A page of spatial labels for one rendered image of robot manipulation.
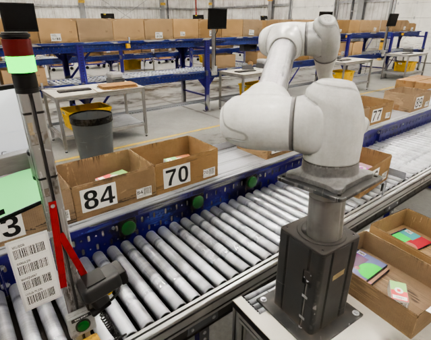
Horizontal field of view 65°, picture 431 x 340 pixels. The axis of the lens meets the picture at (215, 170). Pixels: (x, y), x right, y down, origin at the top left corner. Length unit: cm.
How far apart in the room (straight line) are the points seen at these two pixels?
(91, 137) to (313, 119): 359
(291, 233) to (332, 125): 37
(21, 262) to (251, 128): 64
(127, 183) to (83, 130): 271
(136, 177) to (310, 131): 94
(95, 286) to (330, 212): 66
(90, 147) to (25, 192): 341
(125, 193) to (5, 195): 78
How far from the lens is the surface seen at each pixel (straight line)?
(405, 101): 377
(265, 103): 94
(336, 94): 91
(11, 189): 93
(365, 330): 132
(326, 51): 151
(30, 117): 78
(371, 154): 243
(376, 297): 135
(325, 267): 106
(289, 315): 127
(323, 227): 105
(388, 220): 180
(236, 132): 95
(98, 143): 431
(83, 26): 617
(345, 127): 91
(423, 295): 153
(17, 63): 76
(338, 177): 96
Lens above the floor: 168
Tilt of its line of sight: 24 degrees down
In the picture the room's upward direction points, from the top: straight up
